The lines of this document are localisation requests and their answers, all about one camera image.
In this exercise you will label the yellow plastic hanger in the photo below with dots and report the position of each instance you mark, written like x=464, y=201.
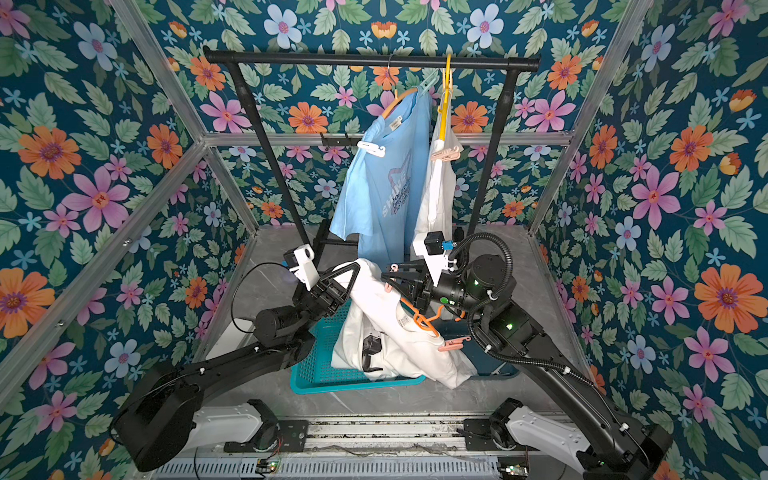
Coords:
x=445, y=104

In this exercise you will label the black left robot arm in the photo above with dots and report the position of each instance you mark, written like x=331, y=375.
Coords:
x=169, y=410

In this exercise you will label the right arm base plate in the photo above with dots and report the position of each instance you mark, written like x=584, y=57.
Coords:
x=478, y=436

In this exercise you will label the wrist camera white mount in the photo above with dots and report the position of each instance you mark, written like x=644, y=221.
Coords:
x=435, y=250
x=300, y=262

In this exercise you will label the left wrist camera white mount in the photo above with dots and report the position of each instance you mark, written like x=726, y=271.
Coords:
x=300, y=262

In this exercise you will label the mint green clothespin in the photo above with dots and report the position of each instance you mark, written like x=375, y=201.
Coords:
x=430, y=80

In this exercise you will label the teal laundry basket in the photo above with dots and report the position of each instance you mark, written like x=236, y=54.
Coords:
x=315, y=375

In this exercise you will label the white t-shirt black print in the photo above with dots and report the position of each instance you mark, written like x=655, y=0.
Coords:
x=436, y=207

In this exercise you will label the light blue garment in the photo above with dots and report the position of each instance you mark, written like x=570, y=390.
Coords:
x=380, y=197

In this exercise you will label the dark teal clothespin tray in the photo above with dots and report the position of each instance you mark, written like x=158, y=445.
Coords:
x=487, y=368

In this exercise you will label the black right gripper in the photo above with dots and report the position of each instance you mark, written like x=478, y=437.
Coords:
x=421, y=288

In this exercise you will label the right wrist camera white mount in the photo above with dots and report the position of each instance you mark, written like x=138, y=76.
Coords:
x=435, y=250

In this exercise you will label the black wall hook rail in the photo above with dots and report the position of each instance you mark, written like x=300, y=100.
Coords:
x=344, y=140

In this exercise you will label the tan orange plastic hanger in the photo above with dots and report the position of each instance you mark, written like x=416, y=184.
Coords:
x=397, y=98

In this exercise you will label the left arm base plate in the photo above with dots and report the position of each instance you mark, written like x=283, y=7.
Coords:
x=284, y=435

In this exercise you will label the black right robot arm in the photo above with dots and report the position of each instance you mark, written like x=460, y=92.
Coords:
x=474, y=279

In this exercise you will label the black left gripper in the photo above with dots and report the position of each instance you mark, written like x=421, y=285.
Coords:
x=325, y=296

